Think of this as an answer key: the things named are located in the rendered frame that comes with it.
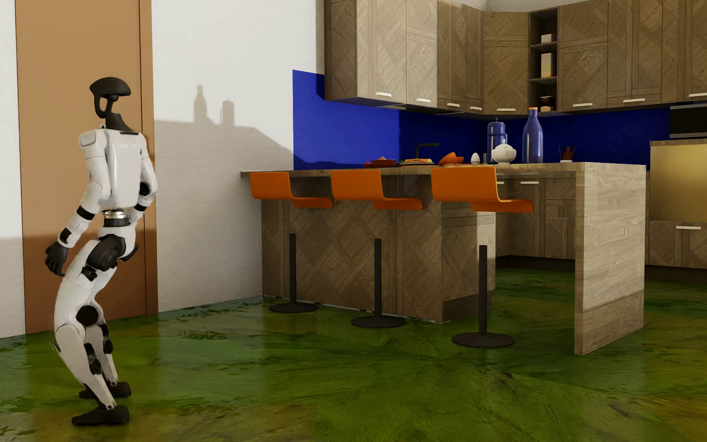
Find black robot head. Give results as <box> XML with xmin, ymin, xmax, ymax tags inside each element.
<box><xmin>90</xmin><ymin>77</ymin><xmax>133</xmax><ymax>131</ymax></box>

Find white robot leg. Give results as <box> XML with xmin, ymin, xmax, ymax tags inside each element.
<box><xmin>53</xmin><ymin>233</ymin><xmax>141</xmax><ymax>427</ymax></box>
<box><xmin>79</xmin><ymin>322</ymin><xmax>133</xmax><ymax>400</ymax></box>

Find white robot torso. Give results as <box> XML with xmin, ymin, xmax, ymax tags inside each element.
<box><xmin>79</xmin><ymin>127</ymin><xmax>158</xmax><ymax>228</ymax></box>

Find white teapot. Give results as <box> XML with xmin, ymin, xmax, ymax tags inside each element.
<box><xmin>491</xmin><ymin>140</ymin><xmax>518</xmax><ymax>164</ymax></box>

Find brown wooden door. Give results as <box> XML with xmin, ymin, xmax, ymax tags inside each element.
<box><xmin>15</xmin><ymin>0</ymin><xmax>159</xmax><ymax>336</ymax></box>

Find gold built-in appliance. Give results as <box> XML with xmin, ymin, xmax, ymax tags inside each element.
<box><xmin>649</xmin><ymin>139</ymin><xmax>707</xmax><ymax>223</ymax></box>

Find blue lidded jar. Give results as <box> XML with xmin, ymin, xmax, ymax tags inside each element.
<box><xmin>486</xmin><ymin>118</ymin><xmax>508</xmax><ymax>164</ymax></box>

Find wooden upper wall cabinets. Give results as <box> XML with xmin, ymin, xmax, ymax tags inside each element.
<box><xmin>324</xmin><ymin>0</ymin><xmax>707</xmax><ymax>117</ymax></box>

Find wooden base cabinets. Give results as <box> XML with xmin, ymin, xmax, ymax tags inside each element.
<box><xmin>495</xmin><ymin>178</ymin><xmax>576</xmax><ymax>259</ymax></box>

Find wooden drawer under appliance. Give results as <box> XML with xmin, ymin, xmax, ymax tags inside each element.
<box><xmin>647</xmin><ymin>221</ymin><xmax>707</xmax><ymax>271</ymax></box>

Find white left robot leg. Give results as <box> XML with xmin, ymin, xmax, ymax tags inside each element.
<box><xmin>53</xmin><ymin>233</ymin><xmax>141</xmax><ymax>427</ymax></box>

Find tall blue glass bottle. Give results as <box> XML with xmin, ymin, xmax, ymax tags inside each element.
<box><xmin>522</xmin><ymin>107</ymin><xmax>544</xmax><ymax>164</ymax></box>

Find black microwave oven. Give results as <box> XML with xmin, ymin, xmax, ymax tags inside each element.
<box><xmin>669</xmin><ymin>101</ymin><xmax>707</xmax><ymax>139</ymax></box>

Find white right robot leg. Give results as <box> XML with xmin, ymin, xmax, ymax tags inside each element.
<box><xmin>79</xmin><ymin>322</ymin><xmax>133</xmax><ymax>400</ymax></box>

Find orange bar stool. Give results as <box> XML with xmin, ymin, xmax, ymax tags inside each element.
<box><xmin>331</xmin><ymin>169</ymin><xmax>423</xmax><ymax>329</ymax></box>
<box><xmin>249</xmin><ymin>171</ymin><xmax>334</xmax><ymax>314</ymax></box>
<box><xmin>431</xmin><ymin>165</ymin><xmax>535</xmax><ymax>350</ymax></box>

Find wooden kitchen island counter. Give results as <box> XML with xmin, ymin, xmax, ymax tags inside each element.
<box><xmin>241</xmin><ymin>162</ymin><xmax>647</xmax><ymax>356</ymax></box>

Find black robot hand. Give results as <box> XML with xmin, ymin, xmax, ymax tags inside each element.
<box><xmin>45</xmin><ymin>241</ymin><xmax>71</xmax><ymax>277</ymax></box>

